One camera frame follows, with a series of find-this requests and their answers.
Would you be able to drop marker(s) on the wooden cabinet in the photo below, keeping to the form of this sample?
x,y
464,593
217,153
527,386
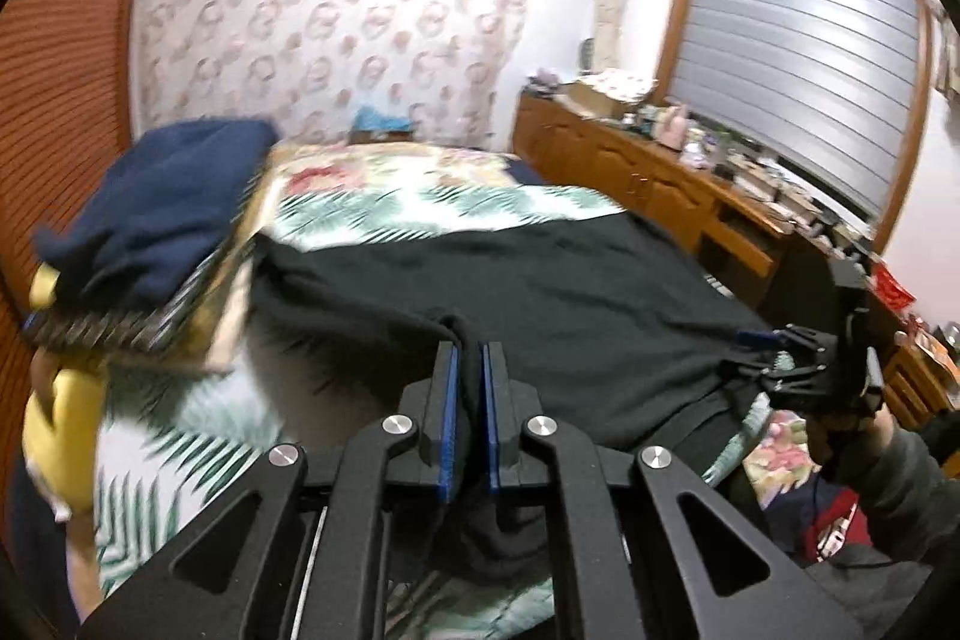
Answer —
x,y
645,190

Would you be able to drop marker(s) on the red packet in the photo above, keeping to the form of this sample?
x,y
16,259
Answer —
x,y
894,286

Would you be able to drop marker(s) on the person's grey pants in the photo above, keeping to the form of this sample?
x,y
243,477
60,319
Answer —
x,y
885,595

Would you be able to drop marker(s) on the person's right forearm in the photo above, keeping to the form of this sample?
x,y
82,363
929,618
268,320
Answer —
x,y
911,482

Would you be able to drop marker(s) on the black t-shirt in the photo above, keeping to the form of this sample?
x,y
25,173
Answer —
x,y
570,310

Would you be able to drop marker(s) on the person's right hand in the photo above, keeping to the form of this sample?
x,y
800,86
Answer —
x,y
881,426

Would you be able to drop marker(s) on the pink container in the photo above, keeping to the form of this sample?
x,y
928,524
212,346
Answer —
x,y
675,129

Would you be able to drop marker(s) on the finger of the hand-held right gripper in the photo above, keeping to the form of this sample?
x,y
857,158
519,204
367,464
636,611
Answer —
x,y
795,340
787,385

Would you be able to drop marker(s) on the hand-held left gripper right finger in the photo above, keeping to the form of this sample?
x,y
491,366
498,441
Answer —
x,y
493,415

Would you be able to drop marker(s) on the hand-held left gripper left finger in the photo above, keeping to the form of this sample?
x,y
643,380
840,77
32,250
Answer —
x,y
448,415

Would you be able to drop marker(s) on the navy folded cloth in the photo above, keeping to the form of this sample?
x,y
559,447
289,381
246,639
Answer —
x,y
165,205

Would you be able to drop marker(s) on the grey window shutter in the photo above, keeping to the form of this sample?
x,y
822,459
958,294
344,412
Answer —
x,y
795,48

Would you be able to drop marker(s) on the leaf print bed sheet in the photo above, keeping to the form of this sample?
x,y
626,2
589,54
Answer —
x,y
420,197

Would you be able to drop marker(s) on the floral patterned curtain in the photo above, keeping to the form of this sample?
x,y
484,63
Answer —
x,y
337,18

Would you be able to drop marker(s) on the row of small cabinet clutter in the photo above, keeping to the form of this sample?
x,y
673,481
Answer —
x,y
765,183

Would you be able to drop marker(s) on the brown slatted door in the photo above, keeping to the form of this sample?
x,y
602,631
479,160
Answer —
x,y
67,48

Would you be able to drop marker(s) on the yellow pillow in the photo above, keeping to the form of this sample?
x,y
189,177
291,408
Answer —
x,y
64,422

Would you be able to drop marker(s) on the cardboard box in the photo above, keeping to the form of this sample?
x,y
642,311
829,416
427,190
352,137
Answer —
x,y
596,96

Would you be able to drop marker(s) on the blue cloth bundle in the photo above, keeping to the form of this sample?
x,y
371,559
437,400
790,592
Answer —
x,y
382,121

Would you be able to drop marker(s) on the red and navy cloth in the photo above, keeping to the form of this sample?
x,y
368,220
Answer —
x,y
832,527

